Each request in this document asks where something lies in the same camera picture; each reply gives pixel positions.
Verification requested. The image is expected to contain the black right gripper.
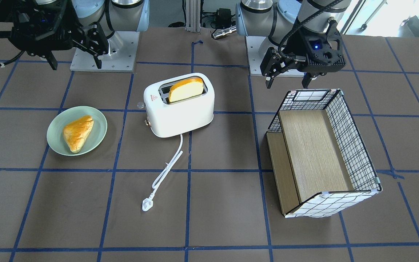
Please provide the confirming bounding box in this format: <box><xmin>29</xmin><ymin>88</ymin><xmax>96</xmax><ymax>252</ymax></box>
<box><xmin>11</xmin><ymin>11</ymin><xmax>109</xmax><ymax>70</ymax></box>

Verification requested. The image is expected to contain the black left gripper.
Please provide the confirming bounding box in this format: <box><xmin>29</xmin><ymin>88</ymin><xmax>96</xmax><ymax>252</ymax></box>
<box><xmin>260</xmin><ymin>47</ymin><xmax>327</xmax><ymax>89</ymax></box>

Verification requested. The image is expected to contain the white two-slot toaster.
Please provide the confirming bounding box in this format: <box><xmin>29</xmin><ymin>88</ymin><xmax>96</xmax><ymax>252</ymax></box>
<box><xmin>143</xmin><ymin>73</ymin><xmax>215</xmax><ymax>138</ymax></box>

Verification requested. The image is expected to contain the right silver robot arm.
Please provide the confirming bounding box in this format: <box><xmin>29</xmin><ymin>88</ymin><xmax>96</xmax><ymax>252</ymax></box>
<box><xmin>9</xmin><ymin>0</ymin><xmax>149</xmax><ymax>73</ymax></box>

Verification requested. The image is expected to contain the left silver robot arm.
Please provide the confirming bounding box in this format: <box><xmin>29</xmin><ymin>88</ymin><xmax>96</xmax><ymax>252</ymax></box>
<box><xmin>236</xmin><ymin>0</ymin><xmax>351</xmax><ymax>88</ymax></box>

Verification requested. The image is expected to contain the grey toaster lever knob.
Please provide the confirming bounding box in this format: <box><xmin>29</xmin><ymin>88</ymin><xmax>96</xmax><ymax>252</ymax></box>
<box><xmin>137</xmin><ymin>102</ymin><xmax>146</xmax><ymax>110</ymax></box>

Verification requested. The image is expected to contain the toast slice in toaster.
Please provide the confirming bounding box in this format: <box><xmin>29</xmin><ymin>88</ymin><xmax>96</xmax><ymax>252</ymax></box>
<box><xmin>168</xmin><ymin>77</ymin><xmax>204</xmax><ymax>103</ymax></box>

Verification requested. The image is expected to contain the orange bread on plate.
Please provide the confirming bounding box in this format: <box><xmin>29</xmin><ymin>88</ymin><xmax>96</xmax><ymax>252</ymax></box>
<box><xmin>63</xmin><ymin>115</ymin><xmax>94</xmax><ymax>153</ymax></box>

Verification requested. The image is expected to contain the wooden board in basket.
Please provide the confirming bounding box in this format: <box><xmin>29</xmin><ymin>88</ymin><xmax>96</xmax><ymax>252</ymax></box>
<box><xmin>266</xmin><ymin>110</ymin><xmax>354</xmax><ymax>218</ymax></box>

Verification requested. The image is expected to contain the light green plate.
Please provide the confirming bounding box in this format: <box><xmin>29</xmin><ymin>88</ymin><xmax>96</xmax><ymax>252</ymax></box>
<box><xmin>47</xmin><ymin>106</ymin><xmax>108</xmax><ymax>156</ymax></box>

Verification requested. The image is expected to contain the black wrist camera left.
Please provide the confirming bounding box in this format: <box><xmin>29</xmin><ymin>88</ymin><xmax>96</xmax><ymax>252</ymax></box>
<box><xmin>298</xmin><ymin>17</ymin><xmax>346</xmax><ymax>73</ymax></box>

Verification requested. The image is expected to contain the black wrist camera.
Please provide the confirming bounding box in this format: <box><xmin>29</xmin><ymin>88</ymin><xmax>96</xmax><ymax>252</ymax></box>
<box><xmin>298</xmin><ymin>17</ymin><xmax>346</xmax><ymax>73</ymax></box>
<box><xmin>13</xmin><ymin>7</ymin><xmax>65</xmax><ymax>40</ymax></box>

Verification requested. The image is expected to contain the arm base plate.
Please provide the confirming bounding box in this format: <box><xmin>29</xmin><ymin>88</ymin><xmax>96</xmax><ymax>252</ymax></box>
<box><xmin>70</xmin><ymin>31</ymin><xmax>140</xmax><ymax>73</ymax></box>
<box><xmin>245</xmin><ymin>36</ymin><xmax>304</xmax><ymax>78</ymax></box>

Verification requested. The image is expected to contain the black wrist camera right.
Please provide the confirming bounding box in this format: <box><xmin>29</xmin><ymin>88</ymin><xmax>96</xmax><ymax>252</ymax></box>
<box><xmin>13</xmin><ymin>7</ymin><xmax>65</xmax><ymax>40</ymax></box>

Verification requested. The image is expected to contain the wire basket with checkered liner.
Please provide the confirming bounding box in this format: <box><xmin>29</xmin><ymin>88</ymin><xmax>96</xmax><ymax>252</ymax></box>
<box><xmin>266</xmin><ymin>89</ymin><xmax>382</xmax><ymax>218</ymax></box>

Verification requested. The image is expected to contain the aluminium frame post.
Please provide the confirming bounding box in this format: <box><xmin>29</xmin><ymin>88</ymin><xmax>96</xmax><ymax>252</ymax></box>
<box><xmin>184</xmin><ymin>0</ymin><xmax>202</xmax><ymax>33</ymax></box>

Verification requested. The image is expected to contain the white toaster power cord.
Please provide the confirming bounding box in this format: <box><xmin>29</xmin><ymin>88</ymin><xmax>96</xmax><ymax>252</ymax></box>
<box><xmin>142</xmin><ymin>133</ymin><xmax>184</xmax><ymax>212</ymax></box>

